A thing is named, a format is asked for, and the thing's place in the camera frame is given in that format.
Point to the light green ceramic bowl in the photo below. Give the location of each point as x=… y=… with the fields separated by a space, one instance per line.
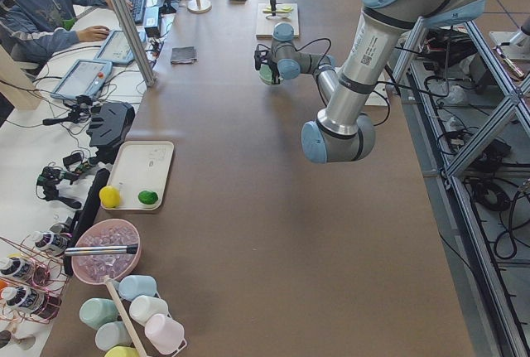
x=265 y=75

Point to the steel tongs on bowl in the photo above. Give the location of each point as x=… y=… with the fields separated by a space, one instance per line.
x=102 y=250

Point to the pink bowl of ice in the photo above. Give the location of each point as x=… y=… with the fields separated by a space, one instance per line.
x=113 y=232

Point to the yellow plastic knife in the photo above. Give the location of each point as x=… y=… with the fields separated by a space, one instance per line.
x=279 y=12

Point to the bamboo cutting board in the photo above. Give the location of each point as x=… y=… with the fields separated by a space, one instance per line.
x=264 y=27

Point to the folded grey cloth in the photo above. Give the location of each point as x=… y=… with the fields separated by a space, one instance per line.
x=183 y=55

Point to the black keyboard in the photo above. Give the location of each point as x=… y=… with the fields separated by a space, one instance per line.
x=137 y=11

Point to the cream rabbit tray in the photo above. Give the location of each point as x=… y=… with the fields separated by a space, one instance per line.
x=141 y=165

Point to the far teach pendant tablet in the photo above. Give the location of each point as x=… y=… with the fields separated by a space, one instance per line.
x=116 y=49

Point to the teach pendant tablet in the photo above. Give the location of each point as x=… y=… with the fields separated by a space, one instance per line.
x=116 y=49
x=84 y=78

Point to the green lime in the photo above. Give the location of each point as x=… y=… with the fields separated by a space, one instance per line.
x=147 y=197

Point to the near teach pendant tablet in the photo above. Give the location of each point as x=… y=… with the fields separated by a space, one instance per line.
x=84 y=78

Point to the yellow lemon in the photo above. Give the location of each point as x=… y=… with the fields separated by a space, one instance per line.
x=109 y=197

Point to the seated person in hoodie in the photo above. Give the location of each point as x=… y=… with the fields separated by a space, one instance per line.
x=34 y=30

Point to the black flat bar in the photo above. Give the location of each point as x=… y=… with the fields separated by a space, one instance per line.
x=84 y=218

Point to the white plastic cup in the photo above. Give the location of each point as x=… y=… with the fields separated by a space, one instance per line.
x=142 y=308

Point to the pink plastic cup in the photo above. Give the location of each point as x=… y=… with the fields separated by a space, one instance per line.
x=165 y=334

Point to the wooden cup rack pole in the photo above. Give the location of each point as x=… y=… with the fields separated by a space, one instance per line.
x=108 y=282

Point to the green plastic cup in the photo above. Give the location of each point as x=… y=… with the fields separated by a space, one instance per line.
x=95 y=312

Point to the pale blue plastic cup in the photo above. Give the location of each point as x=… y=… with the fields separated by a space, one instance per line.
x=112 y=334

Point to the yellow plastic cup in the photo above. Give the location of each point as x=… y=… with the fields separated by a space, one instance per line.
x=122 y=351

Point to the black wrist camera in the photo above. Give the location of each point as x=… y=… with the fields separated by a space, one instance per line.
x=260 y=56

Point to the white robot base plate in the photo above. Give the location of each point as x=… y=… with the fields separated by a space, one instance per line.
x=379 y=95

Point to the aluminium frame post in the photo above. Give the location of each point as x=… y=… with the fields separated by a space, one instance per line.
x=125 y=20

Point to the copper wire bottle rack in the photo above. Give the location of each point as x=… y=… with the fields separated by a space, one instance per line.
x=40 y=272

